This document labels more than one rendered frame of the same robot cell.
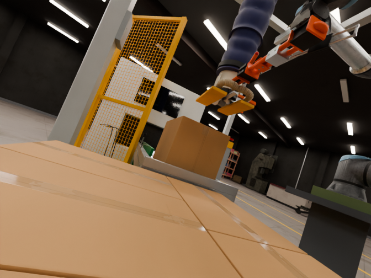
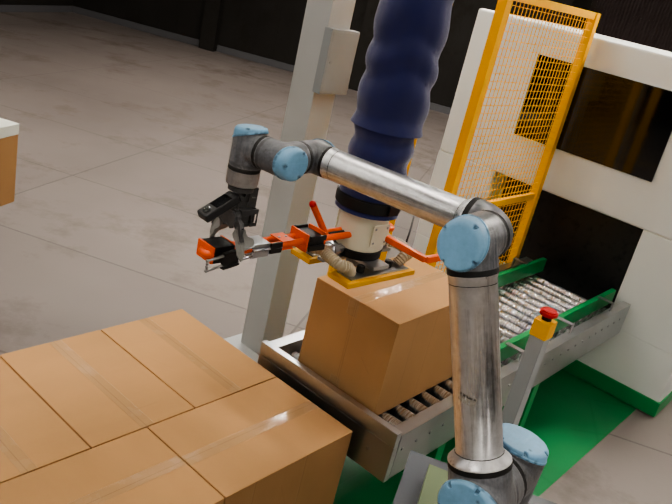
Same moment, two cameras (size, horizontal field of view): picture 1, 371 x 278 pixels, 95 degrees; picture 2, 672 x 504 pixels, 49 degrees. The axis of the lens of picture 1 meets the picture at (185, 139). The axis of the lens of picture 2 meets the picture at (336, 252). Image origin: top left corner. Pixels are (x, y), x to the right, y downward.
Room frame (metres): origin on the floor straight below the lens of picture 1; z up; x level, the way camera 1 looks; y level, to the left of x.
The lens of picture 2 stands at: (-0.35, -1.99, 2.06)
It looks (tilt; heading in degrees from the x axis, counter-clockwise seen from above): 21 degrees down; 53
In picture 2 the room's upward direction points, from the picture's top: 13 degrees clockwise
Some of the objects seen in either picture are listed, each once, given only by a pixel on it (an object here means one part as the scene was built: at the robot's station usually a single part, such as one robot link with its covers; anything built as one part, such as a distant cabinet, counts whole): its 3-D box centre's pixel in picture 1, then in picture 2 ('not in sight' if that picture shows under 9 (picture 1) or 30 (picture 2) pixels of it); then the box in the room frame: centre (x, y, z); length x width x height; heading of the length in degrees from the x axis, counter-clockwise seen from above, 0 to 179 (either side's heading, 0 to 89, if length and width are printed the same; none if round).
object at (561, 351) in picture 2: not in sight; (534, 368); (2.36, -0.13, 0.50); 2.31 x 0.05 x 0.19; 16
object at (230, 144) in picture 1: (213, 185); (506, 428); (1.84, -0.46, 0.50); 0.07 x 0.07 x 1.00; 16
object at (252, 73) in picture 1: (248, 73); (307, 237); (0.88, -0.19, 1.24); 0.10 x 0.08 x 0.06; 102
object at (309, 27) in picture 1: (306, 35); (216, 249); (0.54, -0.26, 1.23); 0.08 x 0.07 x 0.05; 12
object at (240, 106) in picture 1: (234, 106); (373, 269); (1.15, -0.24, 1.13); 0.34 x 0.10 x 0.05; 12
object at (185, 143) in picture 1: (185, 149); (391, 328); (1.49, -0.03, 0.75); 0.60 x 0.40 x 0.40; 17
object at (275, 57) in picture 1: (277, 55); (254, 246); (0.67, -0.24, 1.23); 0.07 x 0.07 x 0.04; 12
